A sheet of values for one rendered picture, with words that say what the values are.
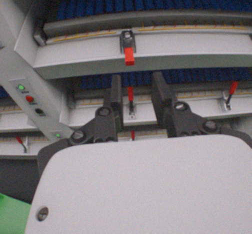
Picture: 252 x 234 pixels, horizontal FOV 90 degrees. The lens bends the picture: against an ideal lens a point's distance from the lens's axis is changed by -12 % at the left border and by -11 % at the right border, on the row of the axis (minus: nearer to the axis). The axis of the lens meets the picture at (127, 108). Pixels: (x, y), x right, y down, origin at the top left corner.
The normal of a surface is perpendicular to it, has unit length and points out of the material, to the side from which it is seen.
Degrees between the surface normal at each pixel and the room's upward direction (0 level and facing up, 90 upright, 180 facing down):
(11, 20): 90
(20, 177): 0
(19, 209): 0
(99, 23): 112
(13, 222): 0
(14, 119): 23
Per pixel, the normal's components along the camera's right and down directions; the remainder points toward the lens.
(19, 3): 1.00, -0.07
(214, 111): -0.04, -0.31
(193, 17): 0.08, 0.94
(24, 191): -0.06, -0.65
